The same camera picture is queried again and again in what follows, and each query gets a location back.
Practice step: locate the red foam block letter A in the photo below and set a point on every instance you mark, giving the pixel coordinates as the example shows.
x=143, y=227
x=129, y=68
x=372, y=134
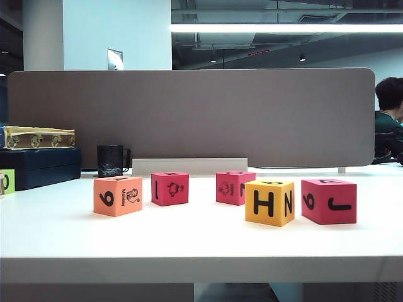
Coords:
x=324, y=195

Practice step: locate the red foam block letter L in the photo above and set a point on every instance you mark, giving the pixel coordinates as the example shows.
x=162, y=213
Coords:
x=163, y=192

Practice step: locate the black mug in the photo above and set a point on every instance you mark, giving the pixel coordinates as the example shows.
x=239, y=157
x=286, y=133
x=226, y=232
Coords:
x=108, y=160

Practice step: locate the black chair armrest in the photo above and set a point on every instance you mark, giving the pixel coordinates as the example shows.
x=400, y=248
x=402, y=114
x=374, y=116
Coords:
x=379, y=161

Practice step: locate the white ceiling light strip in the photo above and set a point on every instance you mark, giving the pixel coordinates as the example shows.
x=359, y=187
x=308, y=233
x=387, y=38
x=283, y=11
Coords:
x=283, y=28

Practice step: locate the grey-brown desk divider panel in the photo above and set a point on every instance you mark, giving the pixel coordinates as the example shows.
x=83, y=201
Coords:
x=220, y=119

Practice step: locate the person in dark green shirt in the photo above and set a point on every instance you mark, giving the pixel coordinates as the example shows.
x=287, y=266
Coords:
x=388, y=94

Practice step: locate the orange foam block monkey print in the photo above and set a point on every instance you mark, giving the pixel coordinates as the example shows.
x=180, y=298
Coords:
x=110, y=201

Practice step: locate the yellow patterned box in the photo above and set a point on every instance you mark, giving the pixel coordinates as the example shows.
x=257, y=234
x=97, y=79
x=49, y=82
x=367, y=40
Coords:
x=37, y=138

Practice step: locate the dark blue case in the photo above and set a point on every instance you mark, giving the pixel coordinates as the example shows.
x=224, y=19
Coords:
x=41, y=166

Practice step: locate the white divider bracket foot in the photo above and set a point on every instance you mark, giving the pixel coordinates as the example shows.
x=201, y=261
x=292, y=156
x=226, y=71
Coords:
x=342, y=170

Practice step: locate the silver wall plate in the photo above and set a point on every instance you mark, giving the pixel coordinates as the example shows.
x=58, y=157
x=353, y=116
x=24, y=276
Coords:
x=114, y=59

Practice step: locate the green foam block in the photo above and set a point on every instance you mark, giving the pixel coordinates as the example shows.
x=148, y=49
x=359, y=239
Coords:
x=11, y=182

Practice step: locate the red foam block letter O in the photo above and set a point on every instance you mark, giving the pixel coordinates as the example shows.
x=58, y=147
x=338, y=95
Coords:
x=228, y=190

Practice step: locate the yellow foam block letter H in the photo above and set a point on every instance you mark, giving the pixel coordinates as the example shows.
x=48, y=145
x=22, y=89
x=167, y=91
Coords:
x=267, y=217

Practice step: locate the black ceiling spot lamp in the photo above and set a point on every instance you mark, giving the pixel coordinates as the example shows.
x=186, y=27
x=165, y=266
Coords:
x=302, y=58

